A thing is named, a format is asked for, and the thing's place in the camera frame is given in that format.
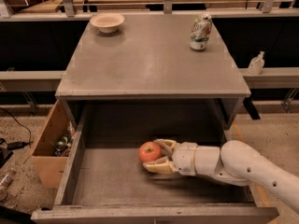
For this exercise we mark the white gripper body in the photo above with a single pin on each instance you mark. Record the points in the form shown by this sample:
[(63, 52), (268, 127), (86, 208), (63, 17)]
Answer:
[(184, 158)]

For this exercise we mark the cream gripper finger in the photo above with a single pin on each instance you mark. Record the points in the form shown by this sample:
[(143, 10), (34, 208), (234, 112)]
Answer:
[(160, 166), (167, 145)]

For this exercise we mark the red apple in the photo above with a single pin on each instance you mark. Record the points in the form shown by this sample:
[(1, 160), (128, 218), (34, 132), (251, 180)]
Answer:
[(149, 151)]

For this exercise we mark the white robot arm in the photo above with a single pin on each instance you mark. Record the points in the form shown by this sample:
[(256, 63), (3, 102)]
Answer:
[(235, 163)]

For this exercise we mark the open grey top drawer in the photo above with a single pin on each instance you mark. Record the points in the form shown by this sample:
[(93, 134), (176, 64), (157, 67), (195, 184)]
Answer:
[(104, 181)]

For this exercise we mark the grey wooden cabinet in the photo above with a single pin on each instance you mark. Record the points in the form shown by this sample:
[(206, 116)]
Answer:
[(150, 57)]

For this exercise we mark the cans inside cardboard box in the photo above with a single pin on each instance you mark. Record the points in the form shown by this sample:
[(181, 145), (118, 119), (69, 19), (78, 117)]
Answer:
[(63, 146)]

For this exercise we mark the cardboard box on floor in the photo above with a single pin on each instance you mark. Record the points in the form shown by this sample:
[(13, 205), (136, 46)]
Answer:
[(49, 164)]

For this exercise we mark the green white soda can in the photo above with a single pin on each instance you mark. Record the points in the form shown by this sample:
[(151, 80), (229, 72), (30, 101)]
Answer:
[(201, 31)]

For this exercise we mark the clear sanitizer pump bottle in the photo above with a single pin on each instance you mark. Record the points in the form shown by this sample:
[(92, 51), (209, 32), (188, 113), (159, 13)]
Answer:
[(256, 64)]

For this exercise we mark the white paper bowl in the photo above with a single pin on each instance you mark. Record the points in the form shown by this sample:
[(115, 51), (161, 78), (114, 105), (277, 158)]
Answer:
[(107, 23)]

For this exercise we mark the plastic bottle on floor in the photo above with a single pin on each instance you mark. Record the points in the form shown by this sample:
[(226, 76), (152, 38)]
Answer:
[(7, 179)]

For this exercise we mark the black power adapter with cable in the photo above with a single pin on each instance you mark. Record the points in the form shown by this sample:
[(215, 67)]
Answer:
[(17, 144)]

